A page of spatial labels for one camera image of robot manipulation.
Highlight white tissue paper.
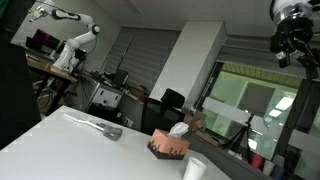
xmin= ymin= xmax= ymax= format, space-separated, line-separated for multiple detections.
xmin=167 ymin=121 xmax=190 ymax=139

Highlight open brown cardboard box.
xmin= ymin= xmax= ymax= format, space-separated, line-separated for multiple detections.
xmin=183 ymin=111 xmax=208 ymax=133

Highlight blue cup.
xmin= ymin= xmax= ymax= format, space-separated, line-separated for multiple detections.
xmin=271 ymin=164 xmax=286 ymax=180

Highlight white paper cup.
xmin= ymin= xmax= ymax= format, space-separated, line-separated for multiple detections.
xmin=182 ymin=156 xmax=208 ymax=180

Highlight red cup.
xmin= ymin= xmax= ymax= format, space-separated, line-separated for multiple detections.
xmin=250 ymin=153 xmax=264 ymax=170

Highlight white handled grey brush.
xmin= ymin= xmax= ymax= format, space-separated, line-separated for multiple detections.
xmin=63 ymin=113 xmax=123 ymax=142

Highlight white plastic cup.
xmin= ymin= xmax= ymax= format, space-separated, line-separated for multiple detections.
xmin=262 ymin=159 xmax=276 ymax=177

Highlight black office chair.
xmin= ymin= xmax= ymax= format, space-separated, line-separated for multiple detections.
xmin=141 ymin=88 xmax=186 ymax=134

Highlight flat brown cardboard box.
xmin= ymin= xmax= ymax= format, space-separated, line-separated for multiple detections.
xmin=194 ymin=129 xmax=224 ymax=148

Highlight grey window blinds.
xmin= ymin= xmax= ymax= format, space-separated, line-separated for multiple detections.
xmin=103 ymin=27 xmax=182 ymax=93

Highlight grey low cabinet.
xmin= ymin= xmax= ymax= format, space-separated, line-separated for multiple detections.
xmin=181 ymin=129 xmax=271 ymax=180

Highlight black camera tripod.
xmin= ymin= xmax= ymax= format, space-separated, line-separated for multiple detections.
xmin=223 ymin=113 xmax=256 ymax=164

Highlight orange tissue box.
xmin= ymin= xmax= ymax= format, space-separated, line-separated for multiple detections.
xmin=147 ymin=129 xmax=191 ymax=160

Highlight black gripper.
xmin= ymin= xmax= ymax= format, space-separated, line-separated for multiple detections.
xmin=269 ymin=16 xmax=320 ymax=80

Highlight black foreground panel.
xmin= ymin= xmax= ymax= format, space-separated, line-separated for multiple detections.
xmin=0 ymin=0 xmax=43 ymax=151

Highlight dark laptop screen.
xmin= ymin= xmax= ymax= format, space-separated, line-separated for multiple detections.
xmin=25 ymin=28 xmax=62 ymax=56

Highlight black monitor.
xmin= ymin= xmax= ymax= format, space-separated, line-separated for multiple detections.
xmin=112 ymin=69 xmax=130 ymax=88

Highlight wooden desk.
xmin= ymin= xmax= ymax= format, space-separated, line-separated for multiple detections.
xmin=25 ymin=54 xmax=78 ymax=113

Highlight white power strip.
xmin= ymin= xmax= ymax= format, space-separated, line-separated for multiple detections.
xmin=121 ymin=116 xmax=134 ymax=128

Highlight white computer case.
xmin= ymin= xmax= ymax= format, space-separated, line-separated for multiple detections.
xmin=89 ymin=84 xmax=123 ymax=109

